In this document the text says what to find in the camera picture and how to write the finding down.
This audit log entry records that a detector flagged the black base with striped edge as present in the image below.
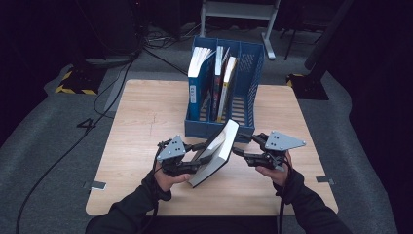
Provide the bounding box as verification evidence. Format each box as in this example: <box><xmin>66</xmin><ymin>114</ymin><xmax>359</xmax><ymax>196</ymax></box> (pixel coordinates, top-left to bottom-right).
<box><xmin>55</xmin><ymin>62</ymin><xmax>108</xmax><ymax>96</ymax></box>

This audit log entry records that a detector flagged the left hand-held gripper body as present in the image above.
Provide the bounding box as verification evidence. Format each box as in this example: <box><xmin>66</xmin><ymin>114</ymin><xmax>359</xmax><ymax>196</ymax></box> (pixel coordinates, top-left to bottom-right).
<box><xmin>156</xmin><ymin>135</ymin><xmax>201</xmax><ymax>177</ymax></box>

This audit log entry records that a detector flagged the blue plastic file rack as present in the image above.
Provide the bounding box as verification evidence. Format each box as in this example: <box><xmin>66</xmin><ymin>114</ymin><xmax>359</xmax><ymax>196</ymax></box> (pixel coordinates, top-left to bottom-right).
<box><xmin>183</xmin><ymin>35</ymin><xmax>266</xmax><ymax>144</ymax></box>

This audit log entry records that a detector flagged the multicoloured cover book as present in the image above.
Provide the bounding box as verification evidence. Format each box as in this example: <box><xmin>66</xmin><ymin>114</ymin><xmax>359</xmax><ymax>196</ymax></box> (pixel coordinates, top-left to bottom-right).
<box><xmin>210</xmin><ymin>45</ymin><xmax>232</xmax><ymax>122</ymax></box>

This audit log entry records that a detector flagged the blue cover book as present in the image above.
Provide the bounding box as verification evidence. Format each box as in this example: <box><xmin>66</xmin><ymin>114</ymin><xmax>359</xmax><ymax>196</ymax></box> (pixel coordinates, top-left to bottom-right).
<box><xmin>187</xmin><ymin>46</ymin><xmax>216</xmax><ymax>122</ymax></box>

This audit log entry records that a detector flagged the long black floor cable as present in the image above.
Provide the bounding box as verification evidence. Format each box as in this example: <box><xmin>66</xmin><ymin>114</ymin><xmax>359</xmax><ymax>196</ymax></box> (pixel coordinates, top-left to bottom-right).
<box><xmin>15</xmin><ymin>45</ymin><xmax>144</xmax><ymax>234</ymax></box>

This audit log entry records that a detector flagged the white metal stand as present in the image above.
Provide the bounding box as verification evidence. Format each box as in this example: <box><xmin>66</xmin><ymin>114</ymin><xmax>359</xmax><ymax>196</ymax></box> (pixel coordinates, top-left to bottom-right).
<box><xmin>199</xmin><ymin>0</ymin><xmax>282</xmax><ymax>61</ymax></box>

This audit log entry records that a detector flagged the thick black hardcover book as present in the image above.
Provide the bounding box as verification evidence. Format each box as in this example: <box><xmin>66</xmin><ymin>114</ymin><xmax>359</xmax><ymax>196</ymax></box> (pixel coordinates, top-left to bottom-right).
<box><xmin>187</xmin><ymin>118</ymin><xmax>241</xmax><ymax>189</ymax></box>

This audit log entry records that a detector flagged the person's left hand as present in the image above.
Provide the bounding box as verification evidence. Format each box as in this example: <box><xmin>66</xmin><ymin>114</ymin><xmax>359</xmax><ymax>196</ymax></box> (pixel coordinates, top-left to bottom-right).
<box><xmin>154</xmin><ymin>168</ymin><xmax>193</xmax><ymax>193</ymax></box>

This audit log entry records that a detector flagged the person's right hand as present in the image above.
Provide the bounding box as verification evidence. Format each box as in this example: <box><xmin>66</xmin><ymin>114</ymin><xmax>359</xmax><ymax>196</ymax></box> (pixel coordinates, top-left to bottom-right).
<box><xmin>255</xmin><ymin>151</ymin><xmax>294</xmax><ymax>188</ymax></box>

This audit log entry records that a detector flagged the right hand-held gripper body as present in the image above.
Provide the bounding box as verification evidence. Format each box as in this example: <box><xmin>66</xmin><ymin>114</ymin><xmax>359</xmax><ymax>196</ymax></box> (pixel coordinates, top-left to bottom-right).
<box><xmin>249</xmin><ymin>130</ymin><xmax>307</xmax><ymax>173</ymax></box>

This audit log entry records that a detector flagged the grey tape strip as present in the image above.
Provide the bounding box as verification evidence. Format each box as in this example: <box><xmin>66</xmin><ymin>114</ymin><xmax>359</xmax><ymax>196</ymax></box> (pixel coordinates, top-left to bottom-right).
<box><xmin>315</xmin><ymin>175</ymin><xmax>335</xmax><ymax>186</ymax></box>
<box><xmin>82</xmin><ymin>180</ymin><xmax>107</xmax><ymax>191</ymax></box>

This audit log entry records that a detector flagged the right hand-held gripper cable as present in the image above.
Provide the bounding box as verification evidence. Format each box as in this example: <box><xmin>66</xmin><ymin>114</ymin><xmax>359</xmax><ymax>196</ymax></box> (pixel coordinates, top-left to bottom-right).
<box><xmin>277</xmin><ymin>155</ymin><xmax>295</xmax><ymax>234</ymax></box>

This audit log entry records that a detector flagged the black base with pole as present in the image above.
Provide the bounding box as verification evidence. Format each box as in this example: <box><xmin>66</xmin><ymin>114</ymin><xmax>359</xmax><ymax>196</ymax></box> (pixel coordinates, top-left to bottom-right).
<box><xmin>285</xmin><ymin>0</ymin><xmax>356</xmax><ymax>100</ymax></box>

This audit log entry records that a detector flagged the black tripod stand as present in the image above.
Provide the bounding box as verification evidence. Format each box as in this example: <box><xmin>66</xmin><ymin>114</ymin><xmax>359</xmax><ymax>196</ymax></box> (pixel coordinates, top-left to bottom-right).
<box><xmin>282</xmin><ymin>25</ymin><xmax>315</xmax><ymax>61</ymax></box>

